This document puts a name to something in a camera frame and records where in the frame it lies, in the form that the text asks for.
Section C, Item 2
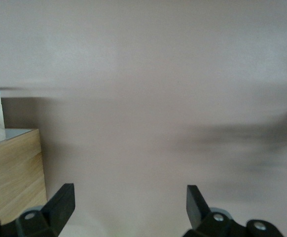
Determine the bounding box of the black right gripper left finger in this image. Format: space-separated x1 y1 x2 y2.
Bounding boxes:
0 183 75 237

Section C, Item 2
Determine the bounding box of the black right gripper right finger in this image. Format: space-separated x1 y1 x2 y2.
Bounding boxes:
182 185 284 237

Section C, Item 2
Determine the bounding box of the wooden drawer cabinet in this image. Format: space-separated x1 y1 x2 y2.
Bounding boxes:
0 128 48 219

